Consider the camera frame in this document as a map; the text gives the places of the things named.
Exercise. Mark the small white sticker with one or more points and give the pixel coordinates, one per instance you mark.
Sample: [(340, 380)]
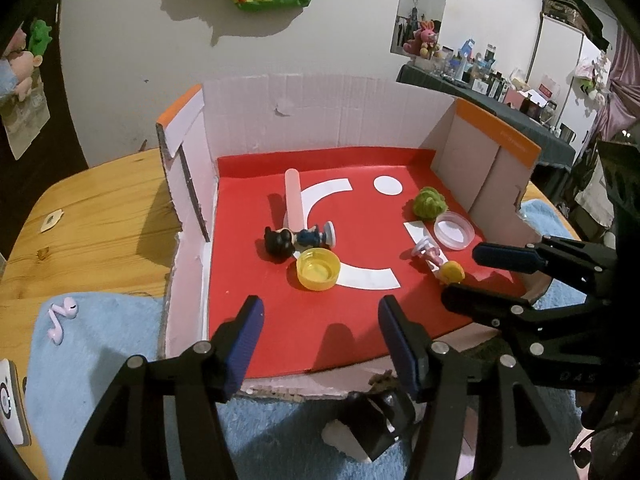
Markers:
[(50, 221)]

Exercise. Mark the pink curtain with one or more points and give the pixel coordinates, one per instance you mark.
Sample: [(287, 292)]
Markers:
[(622, 95)]

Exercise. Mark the green plush toy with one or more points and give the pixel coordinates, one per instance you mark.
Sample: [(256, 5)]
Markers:
[(39, 37)]

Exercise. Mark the white refrigerator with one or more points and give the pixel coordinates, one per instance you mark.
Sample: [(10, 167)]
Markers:
[(560, 60)]

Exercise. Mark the blue fuzzy mat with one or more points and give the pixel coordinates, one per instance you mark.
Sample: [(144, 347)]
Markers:
[(100, 365)]

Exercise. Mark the black and white small package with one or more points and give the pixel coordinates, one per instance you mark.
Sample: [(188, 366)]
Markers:
[(367, 432)]

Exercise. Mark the pink and yellow toy figure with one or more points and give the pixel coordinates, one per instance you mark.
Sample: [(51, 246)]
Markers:
[(452, 273)]

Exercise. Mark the pink earbud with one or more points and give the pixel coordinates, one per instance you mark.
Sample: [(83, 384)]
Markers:
[(59, 320)]

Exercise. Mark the dark-clothed side table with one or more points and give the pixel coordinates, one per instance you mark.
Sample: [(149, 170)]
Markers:
[(525, 130)]

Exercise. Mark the clear round plastic lid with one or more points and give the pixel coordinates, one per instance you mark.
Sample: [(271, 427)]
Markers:
[(453, 230)]

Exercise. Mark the orange cardboard box red floor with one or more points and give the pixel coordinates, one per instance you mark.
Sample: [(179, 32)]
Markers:
[(325, 312)]

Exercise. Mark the black-haired toy figure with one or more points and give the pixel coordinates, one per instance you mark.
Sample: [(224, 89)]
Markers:
[(280, 242)]

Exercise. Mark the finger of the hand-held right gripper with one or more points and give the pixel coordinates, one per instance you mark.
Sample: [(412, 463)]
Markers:
[(505, 256), (480, 305)]

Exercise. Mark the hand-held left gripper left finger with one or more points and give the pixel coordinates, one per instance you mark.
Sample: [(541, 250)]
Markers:
[(245, 347)]

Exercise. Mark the green fuzzy scrunchie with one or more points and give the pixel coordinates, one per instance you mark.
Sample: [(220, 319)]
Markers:
[(430, 203)]

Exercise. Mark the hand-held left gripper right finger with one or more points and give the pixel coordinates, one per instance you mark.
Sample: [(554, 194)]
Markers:
[(400, 352)]

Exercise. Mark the yellow bottle cap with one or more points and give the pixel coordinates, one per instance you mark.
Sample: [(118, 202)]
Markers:
[(318, 270)]

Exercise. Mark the pink rabbit plush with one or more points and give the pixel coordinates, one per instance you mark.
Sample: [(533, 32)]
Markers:
[(424, 40)]

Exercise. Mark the black suitcase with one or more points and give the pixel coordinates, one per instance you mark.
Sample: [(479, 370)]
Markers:
[(575, 15)]

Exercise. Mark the white flat device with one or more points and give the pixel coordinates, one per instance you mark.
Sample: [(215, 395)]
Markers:
[(11, 400)]

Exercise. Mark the hanging paper card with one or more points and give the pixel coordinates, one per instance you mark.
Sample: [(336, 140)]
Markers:
[(25, 125)]

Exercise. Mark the pale pink plush toy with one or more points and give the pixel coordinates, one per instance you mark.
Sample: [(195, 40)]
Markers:
[(25, 72)]

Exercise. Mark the cluttered dark side table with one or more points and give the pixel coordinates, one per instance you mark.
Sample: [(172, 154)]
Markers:
[(485, 70)]

